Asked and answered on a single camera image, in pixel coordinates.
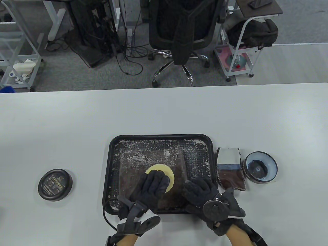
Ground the person's right hand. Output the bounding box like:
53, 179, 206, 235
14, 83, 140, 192
182, 177, 246, 237

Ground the person's left hand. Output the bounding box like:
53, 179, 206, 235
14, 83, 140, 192
117, 170, 170, 237

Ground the black hand controller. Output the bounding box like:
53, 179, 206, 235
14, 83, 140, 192
117, 196, 161, 236
202, 190, 246, 221

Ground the brown leather bag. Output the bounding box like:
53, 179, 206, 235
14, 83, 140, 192
119, 151, 190, 209

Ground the white blue brown cloth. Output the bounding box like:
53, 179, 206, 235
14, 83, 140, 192
217, 147, 247, 191

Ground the black plastic tray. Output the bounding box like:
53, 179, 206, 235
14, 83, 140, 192
102, 134, 218, 215

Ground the black leather care cream jar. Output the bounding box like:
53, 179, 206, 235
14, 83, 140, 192
243, 152, 278, 184

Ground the black round jar lid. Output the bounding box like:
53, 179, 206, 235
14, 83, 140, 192
38, 169, 73, 201

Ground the person's right forearm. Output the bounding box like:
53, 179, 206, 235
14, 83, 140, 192
225, 225, 253, 246

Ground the person's left forearm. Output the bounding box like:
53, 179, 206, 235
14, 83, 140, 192
120, 235, 139, 246

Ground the clear bottle with red cap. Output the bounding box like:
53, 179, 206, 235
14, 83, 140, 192
232, 55, 246, 69

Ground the pink round plate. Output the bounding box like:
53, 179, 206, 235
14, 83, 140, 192
217, 47, 253, 72

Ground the white power strip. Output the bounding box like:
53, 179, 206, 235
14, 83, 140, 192
127, 28, 135, 58

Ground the black office chair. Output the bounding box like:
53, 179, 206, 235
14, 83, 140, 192
141, 0, 228, 87

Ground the black backpack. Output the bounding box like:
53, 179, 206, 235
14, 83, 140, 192
224, 10, 279, 49

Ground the black computer tower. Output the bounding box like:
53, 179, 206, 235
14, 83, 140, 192
64, 0, 119, 68

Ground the white desk leg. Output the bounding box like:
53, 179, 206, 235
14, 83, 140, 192
112, 0, 121, 34
42, 0, 66, 41

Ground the white foam block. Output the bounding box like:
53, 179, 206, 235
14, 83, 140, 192
13, 59, 36, 75

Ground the white cart with brown top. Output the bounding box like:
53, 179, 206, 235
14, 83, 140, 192
214, 0, 283, 82

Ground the black phone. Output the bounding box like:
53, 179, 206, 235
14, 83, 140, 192
248, 0, 272, 9

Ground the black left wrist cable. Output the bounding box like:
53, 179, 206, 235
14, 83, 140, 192
102, 198, 121, 230

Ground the bundle of black cables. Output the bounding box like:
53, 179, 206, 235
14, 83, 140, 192
101, 0, 154, 76

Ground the white wire cart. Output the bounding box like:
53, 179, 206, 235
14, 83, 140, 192
0, 0, 45, 92

